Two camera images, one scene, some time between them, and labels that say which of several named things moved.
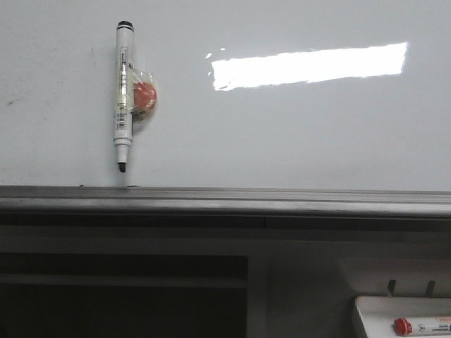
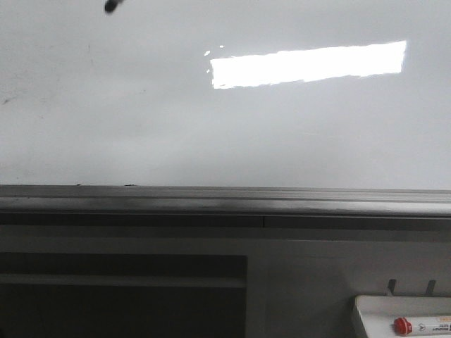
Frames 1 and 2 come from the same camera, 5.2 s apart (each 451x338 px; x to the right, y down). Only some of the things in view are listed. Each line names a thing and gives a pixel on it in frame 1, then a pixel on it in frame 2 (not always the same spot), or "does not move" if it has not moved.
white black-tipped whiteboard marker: [124, 91] → [111, 5]
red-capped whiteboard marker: [423, 324] does not move
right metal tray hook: [430, 287] does not move
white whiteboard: [322, 94] does not move
